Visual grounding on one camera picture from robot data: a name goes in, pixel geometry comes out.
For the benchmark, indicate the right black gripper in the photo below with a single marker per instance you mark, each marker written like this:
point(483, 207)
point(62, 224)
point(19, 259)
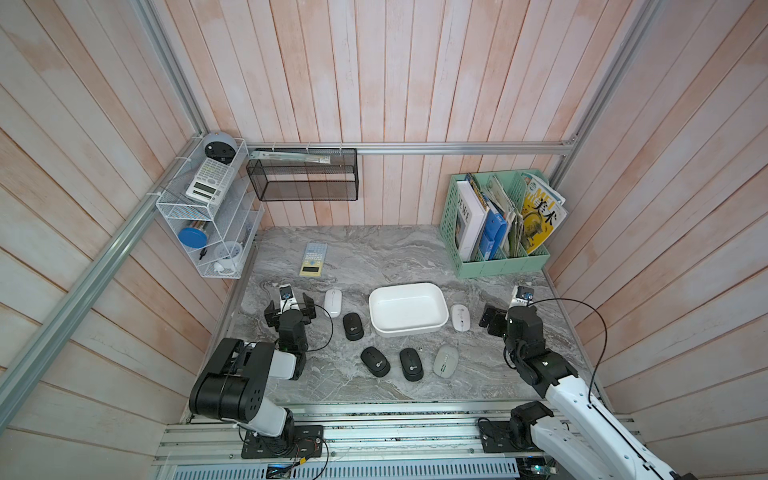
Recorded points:
point(500, 316)

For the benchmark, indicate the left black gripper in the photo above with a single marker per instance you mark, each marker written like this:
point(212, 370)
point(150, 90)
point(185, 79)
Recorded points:
point(307, 311)

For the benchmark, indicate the white computer mouse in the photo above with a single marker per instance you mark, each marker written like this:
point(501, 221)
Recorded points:
point(333, 302)

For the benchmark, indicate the black ribbed mouse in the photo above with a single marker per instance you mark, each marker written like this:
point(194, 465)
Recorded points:
point(353, 326)

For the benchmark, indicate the grey white mouse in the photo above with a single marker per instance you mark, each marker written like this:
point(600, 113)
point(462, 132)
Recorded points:
point(446, 361)

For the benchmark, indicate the white plastic storage box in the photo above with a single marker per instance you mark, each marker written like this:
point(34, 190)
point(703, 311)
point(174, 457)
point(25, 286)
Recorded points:
point(408, 309)

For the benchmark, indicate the black mouse with logo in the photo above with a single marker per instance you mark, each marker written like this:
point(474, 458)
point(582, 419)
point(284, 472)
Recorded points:
point(411, 364)

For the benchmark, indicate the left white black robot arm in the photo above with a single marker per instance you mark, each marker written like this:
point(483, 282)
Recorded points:
point(232, 385)

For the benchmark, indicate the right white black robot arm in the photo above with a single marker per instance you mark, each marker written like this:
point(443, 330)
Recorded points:
point(568, 423)

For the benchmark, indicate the yellow blue calculator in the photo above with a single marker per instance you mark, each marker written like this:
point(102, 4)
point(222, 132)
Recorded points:
point(313, 259)

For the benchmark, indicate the white cup on shelf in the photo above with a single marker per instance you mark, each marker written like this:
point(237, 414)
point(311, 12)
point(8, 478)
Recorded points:
point(227, 257)

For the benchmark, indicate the blue folder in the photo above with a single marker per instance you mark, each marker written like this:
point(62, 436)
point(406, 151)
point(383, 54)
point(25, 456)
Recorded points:
point(495, 228)

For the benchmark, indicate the green plastic file crate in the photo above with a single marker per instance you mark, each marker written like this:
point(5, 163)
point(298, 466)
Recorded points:
point(521, 262)

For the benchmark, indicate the yellow art magazine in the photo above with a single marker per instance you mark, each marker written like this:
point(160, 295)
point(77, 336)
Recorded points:
point(542, 211)

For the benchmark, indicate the thick white book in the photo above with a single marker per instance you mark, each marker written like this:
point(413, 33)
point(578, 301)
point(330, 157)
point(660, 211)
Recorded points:
point(471, 215)

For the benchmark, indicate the blue lid container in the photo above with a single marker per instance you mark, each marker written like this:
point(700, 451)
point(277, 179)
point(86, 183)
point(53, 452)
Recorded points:
point(194, 234)

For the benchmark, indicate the white grey desk calculator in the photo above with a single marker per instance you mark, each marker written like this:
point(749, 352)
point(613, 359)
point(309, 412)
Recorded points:
point(211, 182)

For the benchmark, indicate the flat packet on basket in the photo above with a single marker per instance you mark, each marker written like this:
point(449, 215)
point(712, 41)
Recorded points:
point(283, 156)

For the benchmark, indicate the round grey black speaker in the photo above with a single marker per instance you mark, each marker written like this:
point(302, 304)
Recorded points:
point(220, 146)

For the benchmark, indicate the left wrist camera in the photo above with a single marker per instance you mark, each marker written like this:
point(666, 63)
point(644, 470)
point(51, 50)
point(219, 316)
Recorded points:
point(287, 298)

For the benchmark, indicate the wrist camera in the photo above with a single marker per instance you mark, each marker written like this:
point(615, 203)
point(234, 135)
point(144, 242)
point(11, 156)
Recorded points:
point(287, 298)
point(522, 296)

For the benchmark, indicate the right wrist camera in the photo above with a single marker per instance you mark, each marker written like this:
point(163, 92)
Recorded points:
point(522, 296)

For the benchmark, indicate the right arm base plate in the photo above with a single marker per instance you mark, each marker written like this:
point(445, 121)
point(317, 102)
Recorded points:
point(514, 435)

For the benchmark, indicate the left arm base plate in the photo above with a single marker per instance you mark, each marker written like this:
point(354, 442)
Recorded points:
point(297, 442)

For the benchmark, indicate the black mesh wall basket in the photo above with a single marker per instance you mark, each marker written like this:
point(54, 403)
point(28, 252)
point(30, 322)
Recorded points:
point(295, 181)

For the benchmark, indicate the white wire wall shelf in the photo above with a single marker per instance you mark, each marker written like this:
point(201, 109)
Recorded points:
point(236, 218)

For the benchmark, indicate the aluminium rail base frame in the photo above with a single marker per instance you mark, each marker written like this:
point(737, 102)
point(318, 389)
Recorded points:
point(381, 441)

